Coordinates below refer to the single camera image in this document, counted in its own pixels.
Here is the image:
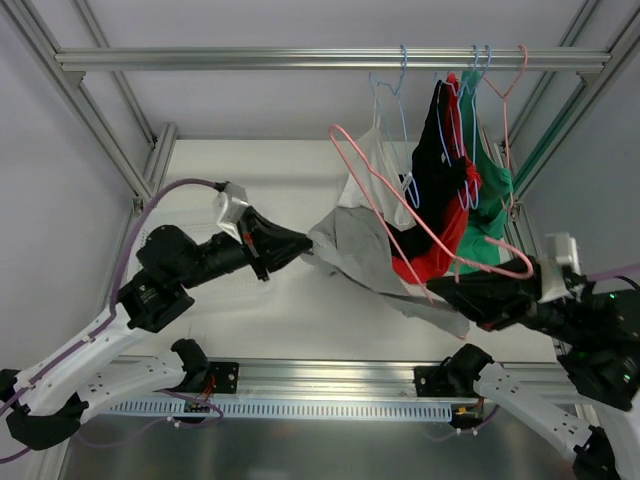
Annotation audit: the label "grey tank top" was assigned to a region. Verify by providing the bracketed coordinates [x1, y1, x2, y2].
[303, 207, 470, 338]

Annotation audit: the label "white tank top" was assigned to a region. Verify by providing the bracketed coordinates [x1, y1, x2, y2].
[337, 121, 416, 231]

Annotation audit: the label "light blue hanger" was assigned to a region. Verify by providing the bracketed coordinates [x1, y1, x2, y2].
[368, 44, 421, 208]

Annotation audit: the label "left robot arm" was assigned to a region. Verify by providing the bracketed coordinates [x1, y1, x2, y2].
[1, 208, 312, 451]

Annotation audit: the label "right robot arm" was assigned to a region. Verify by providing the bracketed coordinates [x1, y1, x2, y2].
[416, 273, 639, 479]

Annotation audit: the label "red tank top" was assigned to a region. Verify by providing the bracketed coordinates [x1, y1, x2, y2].
[389, 74, 482, 284]

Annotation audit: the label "green tank top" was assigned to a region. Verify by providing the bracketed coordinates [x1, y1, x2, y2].
[457, 71, 512, 266]

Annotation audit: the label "pink hanger with green top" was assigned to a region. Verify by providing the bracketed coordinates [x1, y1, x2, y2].
[482, 44, 529, 214]

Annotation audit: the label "black tank top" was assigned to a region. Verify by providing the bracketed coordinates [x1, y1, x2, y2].
[390, 82, 468, 271]

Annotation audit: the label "white plastic basket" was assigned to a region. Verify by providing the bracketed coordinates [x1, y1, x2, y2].
[175, 202, 220, 237]

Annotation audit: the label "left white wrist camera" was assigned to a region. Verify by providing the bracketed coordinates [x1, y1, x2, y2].
[213, 182, 250, 243]

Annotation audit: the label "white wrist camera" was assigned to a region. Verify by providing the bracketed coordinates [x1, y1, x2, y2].
[213, 182, 250, 243]
[539, 232, 581, 303]

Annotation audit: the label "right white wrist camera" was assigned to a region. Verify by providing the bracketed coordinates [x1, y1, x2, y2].
[539, 232, 581, 303]

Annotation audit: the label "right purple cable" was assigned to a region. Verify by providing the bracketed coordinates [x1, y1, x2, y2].
[584, 264, 640, 289]

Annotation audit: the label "purple cable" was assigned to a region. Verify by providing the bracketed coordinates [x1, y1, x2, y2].
[584, 264, 640, 289]
[0, 177, 224, 464]

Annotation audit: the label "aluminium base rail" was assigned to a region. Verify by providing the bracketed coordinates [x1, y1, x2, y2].
[103, 356, 581, 404]

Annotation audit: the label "white slotted cable duct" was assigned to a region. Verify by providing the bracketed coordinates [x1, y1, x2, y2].
[107, 395, 453, 423]

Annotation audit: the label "aluminium frame right posts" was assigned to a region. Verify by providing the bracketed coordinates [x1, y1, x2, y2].
[506, 1, 639, 242]

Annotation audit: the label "aluminium frame posts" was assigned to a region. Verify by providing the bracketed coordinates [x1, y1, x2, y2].
[0, 0, 179, 211]
[506, 1, 639, 242]

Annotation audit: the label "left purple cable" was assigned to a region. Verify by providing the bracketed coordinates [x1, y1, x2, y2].
[0, 177, 224, 464]

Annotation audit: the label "aluminium hanging rail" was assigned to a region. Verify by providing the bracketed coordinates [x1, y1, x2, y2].
[54, 46, 612, 73]

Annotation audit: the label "aluminium frame left posts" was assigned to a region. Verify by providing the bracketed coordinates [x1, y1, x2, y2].
[0, 0, 179, 211]

